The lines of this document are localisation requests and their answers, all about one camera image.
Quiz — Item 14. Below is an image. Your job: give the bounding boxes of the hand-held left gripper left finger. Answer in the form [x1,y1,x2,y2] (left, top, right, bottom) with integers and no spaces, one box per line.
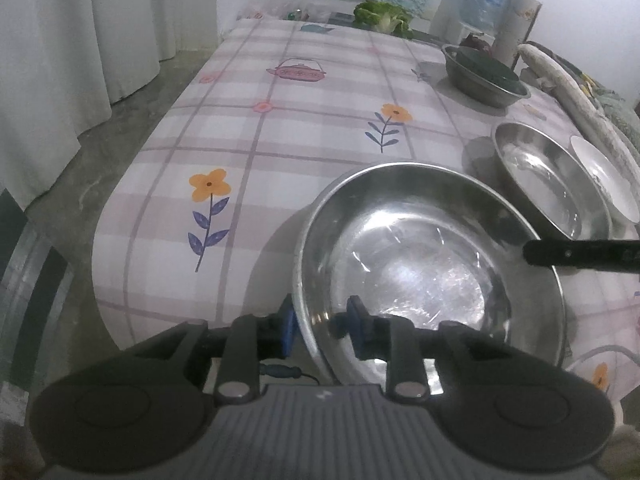
[130,294,301,406]

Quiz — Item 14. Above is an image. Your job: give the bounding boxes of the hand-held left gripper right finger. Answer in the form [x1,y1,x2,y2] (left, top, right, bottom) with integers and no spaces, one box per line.
[330,296,516,404]

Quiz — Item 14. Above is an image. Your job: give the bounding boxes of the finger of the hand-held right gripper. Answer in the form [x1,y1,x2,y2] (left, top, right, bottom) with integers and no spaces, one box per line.
[522,239,577,273]

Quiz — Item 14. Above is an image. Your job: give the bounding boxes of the shallow steel basin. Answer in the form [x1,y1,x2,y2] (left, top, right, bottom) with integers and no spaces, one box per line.
[491,122,615,242]

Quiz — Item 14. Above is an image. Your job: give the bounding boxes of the white printed ceramic plate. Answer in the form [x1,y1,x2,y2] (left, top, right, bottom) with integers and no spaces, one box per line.
[570,135,640,224]

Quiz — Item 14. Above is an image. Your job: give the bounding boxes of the wide steel basin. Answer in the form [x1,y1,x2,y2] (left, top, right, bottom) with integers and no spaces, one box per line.
[291,161,568,396]

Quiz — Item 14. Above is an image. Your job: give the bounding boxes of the small wide steel bowl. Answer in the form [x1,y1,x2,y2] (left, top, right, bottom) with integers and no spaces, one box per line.
[441,44,531,109]

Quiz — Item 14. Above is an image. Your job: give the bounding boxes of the green ceramic bowl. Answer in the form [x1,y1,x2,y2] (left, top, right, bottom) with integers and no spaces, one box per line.
[456,46,522,87]

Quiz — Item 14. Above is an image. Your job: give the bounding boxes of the green patterned pillow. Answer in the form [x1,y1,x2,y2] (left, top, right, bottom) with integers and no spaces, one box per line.
[595,85,640,137]

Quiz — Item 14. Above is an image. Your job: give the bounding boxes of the white woven blanket roll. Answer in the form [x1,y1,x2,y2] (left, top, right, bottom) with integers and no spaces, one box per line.
[517,42,640,187]

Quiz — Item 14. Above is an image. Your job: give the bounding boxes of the grey flowered quilt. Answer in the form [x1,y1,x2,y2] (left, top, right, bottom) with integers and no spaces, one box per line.
[531,42,640,111]

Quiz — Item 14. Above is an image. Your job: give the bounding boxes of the checked floral tablecloth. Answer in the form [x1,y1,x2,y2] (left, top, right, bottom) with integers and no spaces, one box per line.
[92,12,640,413]

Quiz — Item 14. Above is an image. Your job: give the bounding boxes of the dark red round vegetable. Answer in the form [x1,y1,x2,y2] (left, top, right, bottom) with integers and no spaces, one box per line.
[460,32,494,57]

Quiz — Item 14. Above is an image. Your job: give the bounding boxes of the rolled grey mat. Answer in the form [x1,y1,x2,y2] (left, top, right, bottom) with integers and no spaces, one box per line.
[492,0,543,69]

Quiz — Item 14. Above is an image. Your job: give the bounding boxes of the white water dispenser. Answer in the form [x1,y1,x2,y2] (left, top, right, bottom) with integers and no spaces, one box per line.
[434,10,501,49]

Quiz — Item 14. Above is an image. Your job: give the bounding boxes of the green lettuce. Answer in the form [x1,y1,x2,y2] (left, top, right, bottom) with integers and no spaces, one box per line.
[354,0,415,40]

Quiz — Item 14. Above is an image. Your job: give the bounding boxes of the clear plastic bag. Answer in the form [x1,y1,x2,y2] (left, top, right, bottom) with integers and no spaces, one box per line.
[239,2,282,22]

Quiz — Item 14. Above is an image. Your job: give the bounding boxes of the white curtain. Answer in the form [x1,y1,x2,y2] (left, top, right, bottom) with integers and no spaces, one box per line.
[0,0,219,212]

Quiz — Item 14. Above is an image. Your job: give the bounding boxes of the thin black cable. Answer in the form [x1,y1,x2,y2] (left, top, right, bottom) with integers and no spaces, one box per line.
[259,364,321,386]

